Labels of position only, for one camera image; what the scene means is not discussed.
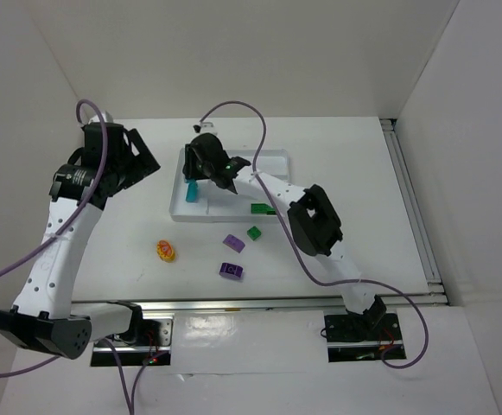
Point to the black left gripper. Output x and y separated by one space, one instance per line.
136 152

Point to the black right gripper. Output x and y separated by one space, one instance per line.
191 162

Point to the teal long lego brick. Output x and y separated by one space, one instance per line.
192 194

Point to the green long lego brick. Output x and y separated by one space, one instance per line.
260 208

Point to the yellow butterfly lego brick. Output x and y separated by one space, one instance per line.
165 251

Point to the purple curved lego brick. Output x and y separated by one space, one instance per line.
234 243

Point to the purple flower lego brick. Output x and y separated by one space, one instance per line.
231 271

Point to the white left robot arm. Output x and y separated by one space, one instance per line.
42 318

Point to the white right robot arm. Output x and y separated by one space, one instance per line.
307 217

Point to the green square lego brick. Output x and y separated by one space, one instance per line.
254 233

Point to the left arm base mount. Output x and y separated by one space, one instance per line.
153 343

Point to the aluminium side rail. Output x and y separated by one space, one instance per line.
418 229

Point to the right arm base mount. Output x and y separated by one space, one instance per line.
347 341

